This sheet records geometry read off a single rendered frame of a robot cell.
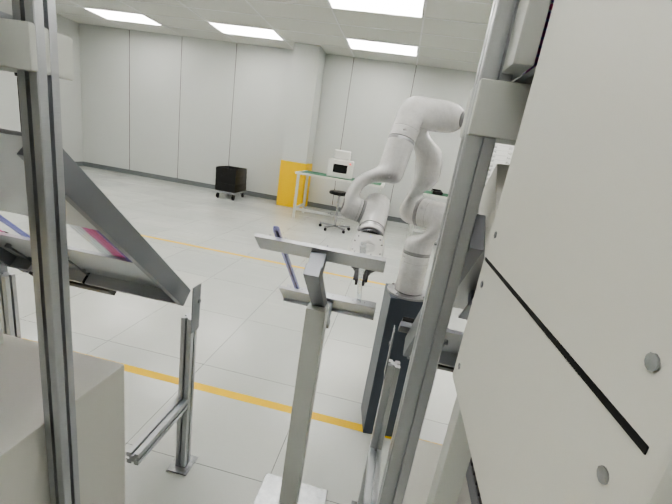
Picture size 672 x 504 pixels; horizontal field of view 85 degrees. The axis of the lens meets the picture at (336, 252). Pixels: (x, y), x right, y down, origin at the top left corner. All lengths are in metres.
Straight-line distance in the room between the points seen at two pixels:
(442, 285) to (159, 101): 8.99
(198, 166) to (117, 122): 2.10
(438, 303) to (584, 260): 0.36
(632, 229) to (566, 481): 0.14
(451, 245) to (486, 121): 0.17
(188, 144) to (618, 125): 8.83
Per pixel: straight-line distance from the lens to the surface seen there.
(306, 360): 1.16
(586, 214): 0.28
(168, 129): 9.23
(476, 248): 0.56
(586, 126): 0.31
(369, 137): 7.72
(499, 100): 0.55
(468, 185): 0.56
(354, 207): 1.17
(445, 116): 1.36
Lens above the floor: 1.27
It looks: 16 degrees down
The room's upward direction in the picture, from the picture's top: 9 degrees clockwise
